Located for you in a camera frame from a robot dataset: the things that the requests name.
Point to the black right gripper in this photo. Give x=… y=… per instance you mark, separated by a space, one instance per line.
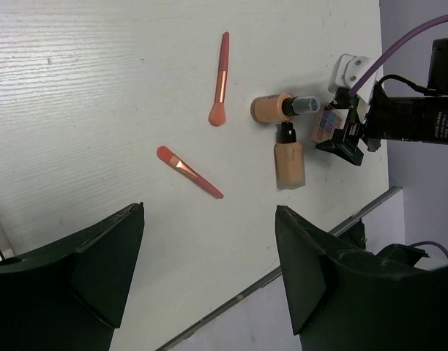
x=345 y=144

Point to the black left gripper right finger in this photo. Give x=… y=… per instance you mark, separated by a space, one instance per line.
x=342 y=297

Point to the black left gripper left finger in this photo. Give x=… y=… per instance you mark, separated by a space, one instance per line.
x=71 y=294

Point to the pastel square eyeshadow palette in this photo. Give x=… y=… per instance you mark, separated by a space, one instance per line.
x=326 y=122

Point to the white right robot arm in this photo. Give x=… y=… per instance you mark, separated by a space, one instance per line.
x=411 y=119

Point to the tall foundation bottle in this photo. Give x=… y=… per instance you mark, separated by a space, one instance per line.
x=289 y=159

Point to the small foundation bottle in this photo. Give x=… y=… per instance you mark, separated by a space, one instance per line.
x=282 y=107

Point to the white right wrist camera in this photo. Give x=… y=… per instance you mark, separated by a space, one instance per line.
x=348 y=71

